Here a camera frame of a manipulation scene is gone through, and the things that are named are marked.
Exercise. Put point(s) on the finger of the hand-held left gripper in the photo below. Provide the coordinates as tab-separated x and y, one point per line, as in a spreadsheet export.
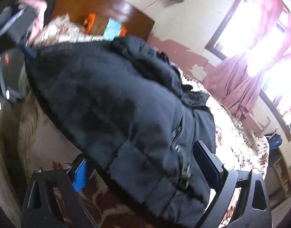
29	52

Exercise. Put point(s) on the dark wooden cabinet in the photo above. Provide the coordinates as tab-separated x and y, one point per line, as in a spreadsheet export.
278	161

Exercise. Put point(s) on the grey nightstand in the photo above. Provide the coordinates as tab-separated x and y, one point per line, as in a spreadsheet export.
7	28

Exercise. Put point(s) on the black cloth pile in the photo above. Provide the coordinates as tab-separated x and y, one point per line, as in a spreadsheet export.
50	7

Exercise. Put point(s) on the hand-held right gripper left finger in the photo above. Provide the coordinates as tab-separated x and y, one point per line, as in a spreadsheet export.
80	175

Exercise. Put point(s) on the pink fleece cloth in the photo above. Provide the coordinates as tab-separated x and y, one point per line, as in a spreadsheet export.
39	11

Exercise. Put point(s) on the brown framed window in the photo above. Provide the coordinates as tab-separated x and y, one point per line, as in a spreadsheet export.
214	40

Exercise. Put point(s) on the wooden headboard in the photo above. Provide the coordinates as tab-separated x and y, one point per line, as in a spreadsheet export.
126	11

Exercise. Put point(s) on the dark navy padded jacket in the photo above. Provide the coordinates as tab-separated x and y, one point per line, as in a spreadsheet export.
112	111

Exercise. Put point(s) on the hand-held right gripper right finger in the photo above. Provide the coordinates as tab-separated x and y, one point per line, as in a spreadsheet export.
207	161

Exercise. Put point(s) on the floral bedspread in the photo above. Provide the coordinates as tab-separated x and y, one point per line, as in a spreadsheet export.
242	147

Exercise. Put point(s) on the blue backpack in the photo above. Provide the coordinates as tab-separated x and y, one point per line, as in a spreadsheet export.
275	140

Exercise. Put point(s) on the orange brown blue striped pillow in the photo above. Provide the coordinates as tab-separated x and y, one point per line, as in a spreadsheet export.
113	27

